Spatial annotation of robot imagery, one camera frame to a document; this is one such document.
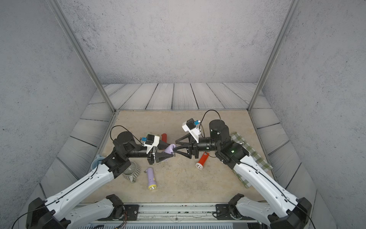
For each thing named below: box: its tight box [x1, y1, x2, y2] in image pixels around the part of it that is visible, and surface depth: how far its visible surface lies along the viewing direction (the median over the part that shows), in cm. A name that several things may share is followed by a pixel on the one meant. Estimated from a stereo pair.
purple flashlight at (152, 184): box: [147, 167, 157, 191], surface depth 83 cm
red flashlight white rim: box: [195, 151, 210, 170], surface depth 89 cm
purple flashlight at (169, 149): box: [164, 143, 176, 155], surface depth 59 cm
